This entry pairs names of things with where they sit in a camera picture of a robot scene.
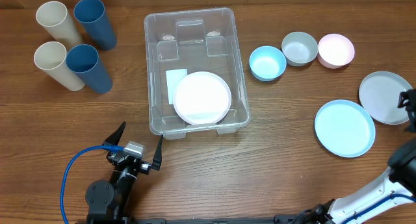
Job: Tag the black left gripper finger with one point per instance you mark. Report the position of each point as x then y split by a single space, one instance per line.
115 137
157 158

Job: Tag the pink plastic plate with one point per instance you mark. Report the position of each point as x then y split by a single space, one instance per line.
202 98

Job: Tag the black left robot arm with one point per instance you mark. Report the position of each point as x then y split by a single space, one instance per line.
107 199

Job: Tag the dark blue cup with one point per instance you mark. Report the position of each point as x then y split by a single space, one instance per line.
85 62
92 15

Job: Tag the light blue plastic plate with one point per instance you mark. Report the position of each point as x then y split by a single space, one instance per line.
345 128

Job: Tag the grey plastic plate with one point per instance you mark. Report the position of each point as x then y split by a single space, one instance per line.
379 96

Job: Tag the grey plastic bowl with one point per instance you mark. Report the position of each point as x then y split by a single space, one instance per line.
299 48

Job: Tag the pink plastic bowl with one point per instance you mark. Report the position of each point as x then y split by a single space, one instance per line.
335 51

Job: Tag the dark blue cup far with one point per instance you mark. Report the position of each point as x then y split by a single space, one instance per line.
92 15

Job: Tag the cream cup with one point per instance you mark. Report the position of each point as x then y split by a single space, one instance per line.
50 57
55 18

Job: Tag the clear plastic storage bin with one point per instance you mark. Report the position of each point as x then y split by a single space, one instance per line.
184 42

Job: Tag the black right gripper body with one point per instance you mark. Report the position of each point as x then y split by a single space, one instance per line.
410 108

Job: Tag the light blue plastic bowl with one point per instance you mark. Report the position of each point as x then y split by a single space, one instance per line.
267 63

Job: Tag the cream cup far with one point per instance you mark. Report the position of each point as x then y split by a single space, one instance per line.
55 18

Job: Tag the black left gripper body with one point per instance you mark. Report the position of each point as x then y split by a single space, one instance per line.
144 167

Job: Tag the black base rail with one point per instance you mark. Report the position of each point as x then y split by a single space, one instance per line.
278 219

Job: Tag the cream cup near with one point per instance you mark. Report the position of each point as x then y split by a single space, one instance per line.
50 57

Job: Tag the dark blue cup near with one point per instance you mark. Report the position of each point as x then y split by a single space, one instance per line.
85 62

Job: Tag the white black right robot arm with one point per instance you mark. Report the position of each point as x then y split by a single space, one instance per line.
394 187

